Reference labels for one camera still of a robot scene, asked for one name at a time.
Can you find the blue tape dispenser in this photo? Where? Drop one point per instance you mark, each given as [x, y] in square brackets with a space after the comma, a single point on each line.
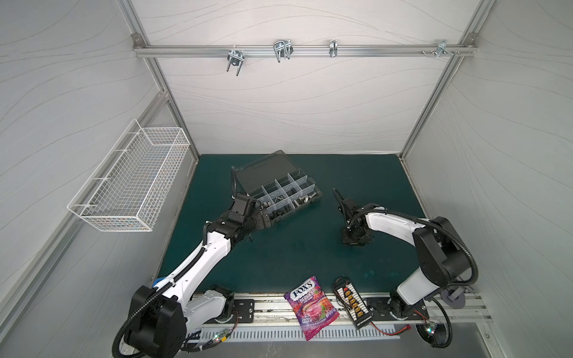
[161, 282]

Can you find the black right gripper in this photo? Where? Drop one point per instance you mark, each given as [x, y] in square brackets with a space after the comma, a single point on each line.
[348, 212]

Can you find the green table mat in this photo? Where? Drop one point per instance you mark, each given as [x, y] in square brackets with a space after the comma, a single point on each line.
[309, 243]

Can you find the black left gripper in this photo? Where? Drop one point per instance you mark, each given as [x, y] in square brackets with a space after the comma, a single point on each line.
[259, 223]

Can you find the small silver bracket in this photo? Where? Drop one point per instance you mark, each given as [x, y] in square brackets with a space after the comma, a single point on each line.
[333, 48]

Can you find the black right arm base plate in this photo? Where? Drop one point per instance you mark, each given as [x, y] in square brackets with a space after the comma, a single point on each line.
[389, 308]

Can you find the silver corner hook bracket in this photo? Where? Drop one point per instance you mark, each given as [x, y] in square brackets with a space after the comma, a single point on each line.
[441, 50]

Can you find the silver U-bolt clamp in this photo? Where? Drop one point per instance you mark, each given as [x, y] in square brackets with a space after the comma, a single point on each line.
[235, 59]

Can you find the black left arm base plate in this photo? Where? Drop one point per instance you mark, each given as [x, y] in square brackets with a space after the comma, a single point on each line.
[245, 309]

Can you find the aluminium corner frame post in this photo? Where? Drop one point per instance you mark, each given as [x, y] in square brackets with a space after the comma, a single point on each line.
[467, 49]

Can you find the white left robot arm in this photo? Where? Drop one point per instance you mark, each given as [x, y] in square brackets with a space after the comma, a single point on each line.
[161, 317]

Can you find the clear plastic organizer box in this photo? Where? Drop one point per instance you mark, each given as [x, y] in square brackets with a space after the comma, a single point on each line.
[280, 186]

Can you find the silver double U-bolt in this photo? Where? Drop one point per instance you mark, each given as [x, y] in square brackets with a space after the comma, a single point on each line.
[283, 49]

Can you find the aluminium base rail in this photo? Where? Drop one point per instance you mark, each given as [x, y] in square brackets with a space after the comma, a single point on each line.
[274, 315]

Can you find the black parallel charging board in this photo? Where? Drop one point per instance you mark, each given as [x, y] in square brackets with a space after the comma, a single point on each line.
[348, 297]

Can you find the aluminium top crossbar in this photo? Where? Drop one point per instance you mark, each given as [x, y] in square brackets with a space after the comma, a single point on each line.
[299, 51]

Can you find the white wire basket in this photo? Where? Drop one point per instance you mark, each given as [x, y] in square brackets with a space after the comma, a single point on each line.
[127, 190]

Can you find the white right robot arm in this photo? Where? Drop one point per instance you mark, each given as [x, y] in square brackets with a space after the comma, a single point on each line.
[444, 259]

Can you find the purple Fox's candy bag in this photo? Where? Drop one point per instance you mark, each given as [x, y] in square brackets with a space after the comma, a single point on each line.
[313, 309]

